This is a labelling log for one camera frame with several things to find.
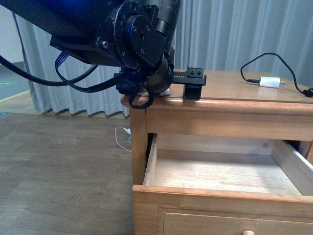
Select white floor cable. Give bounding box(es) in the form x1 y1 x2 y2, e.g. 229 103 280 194
115 126 133 153

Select black charging cable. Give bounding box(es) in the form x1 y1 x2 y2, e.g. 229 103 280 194
240 52 313 98

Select white USB charger adapter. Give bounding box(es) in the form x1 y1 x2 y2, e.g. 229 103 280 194
259 76 286 88

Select wooden top drawer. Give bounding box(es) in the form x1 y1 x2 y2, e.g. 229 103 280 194
133 134 313 235

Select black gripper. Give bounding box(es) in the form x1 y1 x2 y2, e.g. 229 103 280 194
116 47 206 101

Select pink marker with white cap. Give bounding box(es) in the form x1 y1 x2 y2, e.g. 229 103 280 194
163 87 171 96

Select grey pleated curtain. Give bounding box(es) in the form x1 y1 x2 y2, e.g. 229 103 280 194
14 0 313 116

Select open metal floor socket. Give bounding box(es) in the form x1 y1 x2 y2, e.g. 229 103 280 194
124 134 131 142

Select black robot arm cables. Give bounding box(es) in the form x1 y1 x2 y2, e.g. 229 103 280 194
0 50 155 110

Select wooden nightstand cabinet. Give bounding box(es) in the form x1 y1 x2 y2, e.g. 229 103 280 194
130 70 313 185

